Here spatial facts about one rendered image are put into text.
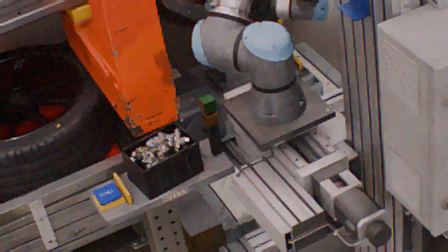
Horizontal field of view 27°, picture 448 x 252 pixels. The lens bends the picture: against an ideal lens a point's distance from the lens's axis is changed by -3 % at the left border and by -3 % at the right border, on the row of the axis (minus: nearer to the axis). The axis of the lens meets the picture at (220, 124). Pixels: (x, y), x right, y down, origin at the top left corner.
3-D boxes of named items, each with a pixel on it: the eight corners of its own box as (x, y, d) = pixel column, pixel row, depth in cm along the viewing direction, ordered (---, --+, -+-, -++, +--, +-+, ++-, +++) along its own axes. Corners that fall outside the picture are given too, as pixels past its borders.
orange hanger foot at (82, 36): (108, 27, 347) (88, -53, 326) (163, 94, 308) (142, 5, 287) (67, 44, 342) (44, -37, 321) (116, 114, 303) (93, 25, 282)
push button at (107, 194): (115, 187, 285) (113, 181, 283) (123, 200, 279) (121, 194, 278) (94, 196, 283) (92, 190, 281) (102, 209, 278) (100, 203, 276)
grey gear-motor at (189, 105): (190, 114, 371) (174, 40, 349) (238, 171, 340) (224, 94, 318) (148, 131, 366) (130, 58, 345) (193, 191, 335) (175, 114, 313)
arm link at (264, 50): (283, 93, 232) (277, 48, 223) (236, 83, 238) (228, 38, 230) (304, 66, 239) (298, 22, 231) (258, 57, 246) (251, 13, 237)
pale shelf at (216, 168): (211, 143, 300) (210, 136, 298) (236, 172, 287) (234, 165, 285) (88, 197, 289) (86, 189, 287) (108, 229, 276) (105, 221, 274)
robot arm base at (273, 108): (317, 109, 241) (313, 78, 235) (266, 132, 237) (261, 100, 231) (287, 81, 252) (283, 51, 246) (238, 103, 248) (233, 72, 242)
